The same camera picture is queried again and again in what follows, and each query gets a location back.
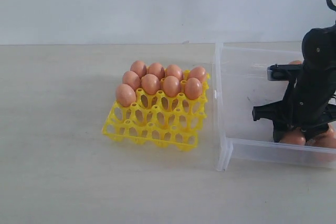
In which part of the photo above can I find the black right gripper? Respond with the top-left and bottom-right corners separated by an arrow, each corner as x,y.
252,77 -> 335,143

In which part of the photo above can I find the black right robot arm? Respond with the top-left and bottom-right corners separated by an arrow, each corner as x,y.
252,26 -> 335,143

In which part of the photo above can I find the yellow plastic egg tray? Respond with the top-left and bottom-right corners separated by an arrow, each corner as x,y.
102,70 -> 209,151

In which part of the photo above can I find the brown egg packed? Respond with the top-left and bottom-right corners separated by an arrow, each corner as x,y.
147,62 -> 165,80
130,60 -> 147,79
165,64 -> 184,81
187,66 -> 207,83

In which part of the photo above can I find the brown egg back row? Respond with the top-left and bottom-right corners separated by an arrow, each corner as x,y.
184,77 -> 203,100

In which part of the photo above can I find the clear plastic bin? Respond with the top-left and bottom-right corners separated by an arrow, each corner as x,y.
212,44 -> 335,171

